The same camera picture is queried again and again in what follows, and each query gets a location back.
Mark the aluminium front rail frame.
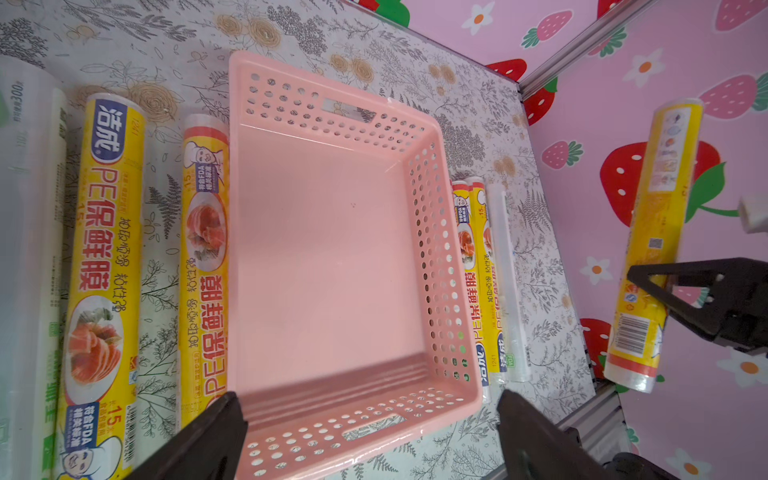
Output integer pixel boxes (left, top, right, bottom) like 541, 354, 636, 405
485, 387, 631, 479

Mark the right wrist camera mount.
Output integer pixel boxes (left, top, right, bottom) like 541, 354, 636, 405
738, 192, 768, 234

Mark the yellow wrap roll red label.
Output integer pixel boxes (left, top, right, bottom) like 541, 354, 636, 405
452, 180, 491, 404

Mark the clear white wrap roll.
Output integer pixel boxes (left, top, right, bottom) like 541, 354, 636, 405
486, 183, 532, 383

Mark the large yellow wrap roll left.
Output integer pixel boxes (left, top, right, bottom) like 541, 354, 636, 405
53, 93, 146, 479

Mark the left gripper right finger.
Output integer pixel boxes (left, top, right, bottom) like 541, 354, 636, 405
497, 390, 600, 479

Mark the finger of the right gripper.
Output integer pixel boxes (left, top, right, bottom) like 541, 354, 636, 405
628, 258, 767, 354

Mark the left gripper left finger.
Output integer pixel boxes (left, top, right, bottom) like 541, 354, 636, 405
127, 392, 248, 480

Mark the white green wrap roll left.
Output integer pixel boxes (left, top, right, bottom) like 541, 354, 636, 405
1, 55, 67, 479

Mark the yellow wrap roll blue label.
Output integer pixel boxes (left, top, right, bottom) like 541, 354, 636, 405
467, 176, 507, 386

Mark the slim yellow wrap roll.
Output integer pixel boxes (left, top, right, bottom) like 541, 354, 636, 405
604, 98, 704, 393
177, 114, 230, 429

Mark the pink plastic perforated basket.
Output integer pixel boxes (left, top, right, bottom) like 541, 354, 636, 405
227, 51, 483, 479

